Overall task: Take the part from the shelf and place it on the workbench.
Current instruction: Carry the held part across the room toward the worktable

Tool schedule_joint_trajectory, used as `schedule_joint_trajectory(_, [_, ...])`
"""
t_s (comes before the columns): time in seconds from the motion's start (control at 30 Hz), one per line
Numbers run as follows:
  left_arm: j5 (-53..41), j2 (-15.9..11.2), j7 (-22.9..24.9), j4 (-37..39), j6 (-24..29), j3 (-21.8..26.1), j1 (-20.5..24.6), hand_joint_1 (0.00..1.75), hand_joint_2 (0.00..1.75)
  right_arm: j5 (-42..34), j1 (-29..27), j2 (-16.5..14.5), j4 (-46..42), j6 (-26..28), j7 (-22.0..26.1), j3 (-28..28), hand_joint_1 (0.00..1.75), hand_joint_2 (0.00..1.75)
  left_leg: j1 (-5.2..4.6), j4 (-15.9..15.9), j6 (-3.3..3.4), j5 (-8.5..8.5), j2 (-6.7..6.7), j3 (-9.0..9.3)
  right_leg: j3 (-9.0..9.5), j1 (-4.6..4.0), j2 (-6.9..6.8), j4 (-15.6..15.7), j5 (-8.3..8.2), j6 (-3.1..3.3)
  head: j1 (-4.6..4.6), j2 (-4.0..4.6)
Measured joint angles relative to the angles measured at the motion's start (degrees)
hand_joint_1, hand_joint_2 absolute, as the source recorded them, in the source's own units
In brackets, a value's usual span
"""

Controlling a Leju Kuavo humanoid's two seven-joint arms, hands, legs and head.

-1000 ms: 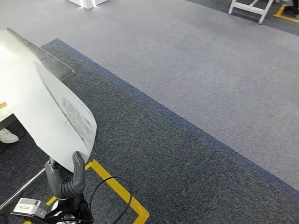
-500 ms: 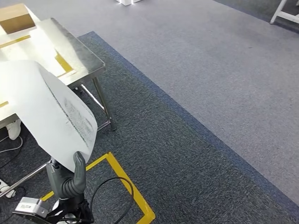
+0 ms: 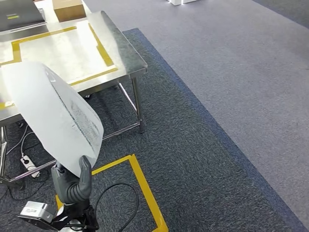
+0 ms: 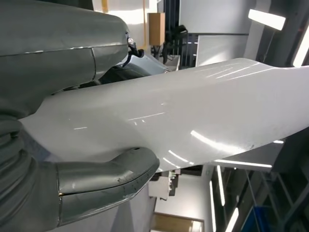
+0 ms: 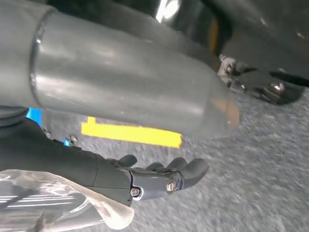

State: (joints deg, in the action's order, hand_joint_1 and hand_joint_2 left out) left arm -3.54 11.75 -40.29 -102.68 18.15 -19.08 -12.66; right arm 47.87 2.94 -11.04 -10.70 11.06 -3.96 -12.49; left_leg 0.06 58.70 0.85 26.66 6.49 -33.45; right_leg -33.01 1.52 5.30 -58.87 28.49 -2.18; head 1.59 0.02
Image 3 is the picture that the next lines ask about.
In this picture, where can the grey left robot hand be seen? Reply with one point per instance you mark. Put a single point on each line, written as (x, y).
(72, 189)

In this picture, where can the white curved plastic part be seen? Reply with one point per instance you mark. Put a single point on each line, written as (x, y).
(48, 112)

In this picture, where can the stainless steel workbench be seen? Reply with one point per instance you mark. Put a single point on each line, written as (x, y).
(120, 54)

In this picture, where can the white power strip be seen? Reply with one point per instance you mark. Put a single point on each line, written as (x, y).
(29, 164)

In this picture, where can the yellow floor tape square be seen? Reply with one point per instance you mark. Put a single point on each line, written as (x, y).
(145, 189)

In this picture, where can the yellow tape double rectangle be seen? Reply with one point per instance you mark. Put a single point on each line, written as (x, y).
(103, 54)

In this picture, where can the brown cardboard box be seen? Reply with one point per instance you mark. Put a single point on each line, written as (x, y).
(68, 11)

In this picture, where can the grey laptop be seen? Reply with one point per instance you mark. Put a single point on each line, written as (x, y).
(19, 12)

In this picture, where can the white display plinth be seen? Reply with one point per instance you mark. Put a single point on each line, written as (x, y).
(183, 2)

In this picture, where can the black camera bracket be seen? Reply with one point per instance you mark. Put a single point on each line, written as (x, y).
(83, 216)

